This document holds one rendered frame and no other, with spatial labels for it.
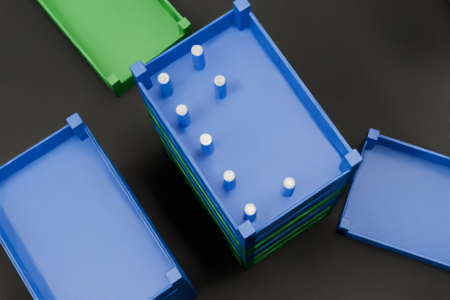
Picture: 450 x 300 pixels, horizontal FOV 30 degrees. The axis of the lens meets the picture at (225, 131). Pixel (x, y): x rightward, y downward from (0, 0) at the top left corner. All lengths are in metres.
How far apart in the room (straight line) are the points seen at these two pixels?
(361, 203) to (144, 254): 0.52
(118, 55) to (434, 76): 0.65
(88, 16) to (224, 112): 0.60
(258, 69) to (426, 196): 0.53
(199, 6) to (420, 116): 0.51
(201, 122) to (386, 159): 0.53
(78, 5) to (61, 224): 0.61
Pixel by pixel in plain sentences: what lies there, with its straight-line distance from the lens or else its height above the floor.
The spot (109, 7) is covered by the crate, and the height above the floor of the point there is 0.00.
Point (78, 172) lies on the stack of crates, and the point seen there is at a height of 0.32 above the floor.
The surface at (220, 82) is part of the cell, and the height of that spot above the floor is 0.47.
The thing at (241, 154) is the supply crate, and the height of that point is 0.40.
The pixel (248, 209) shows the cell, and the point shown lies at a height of 0.47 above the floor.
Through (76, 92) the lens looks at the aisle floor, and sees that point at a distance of 1.72.
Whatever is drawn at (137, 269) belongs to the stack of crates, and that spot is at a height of 0.32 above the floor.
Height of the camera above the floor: 1.61
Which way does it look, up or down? 75 degrees down
